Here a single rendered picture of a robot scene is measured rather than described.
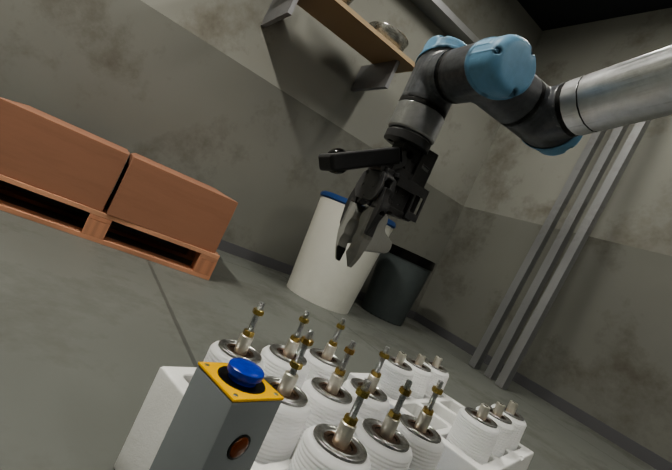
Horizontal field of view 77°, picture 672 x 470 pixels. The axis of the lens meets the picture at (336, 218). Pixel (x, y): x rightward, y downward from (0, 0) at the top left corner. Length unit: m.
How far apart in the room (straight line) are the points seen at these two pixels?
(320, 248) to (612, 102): 2.41
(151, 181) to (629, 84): 1.91
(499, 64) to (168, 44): 2.80
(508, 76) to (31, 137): 1.94
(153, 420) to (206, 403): 0.32
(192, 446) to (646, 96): 0.60
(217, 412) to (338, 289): 2.45
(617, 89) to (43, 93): 2.94
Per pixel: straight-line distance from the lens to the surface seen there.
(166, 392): 0.77
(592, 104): 0.62
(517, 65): 0.58
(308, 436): 0.61
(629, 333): 3.65
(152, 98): 3.16
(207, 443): 0.47
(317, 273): 2.86
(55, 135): 2.18
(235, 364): 0.48
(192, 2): 3.30
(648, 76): 0.60
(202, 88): 3.22
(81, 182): 2.18
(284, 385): 0.67
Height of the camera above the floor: 0.50
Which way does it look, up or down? 2 degrees up
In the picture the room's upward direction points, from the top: 25 degrees clockwise
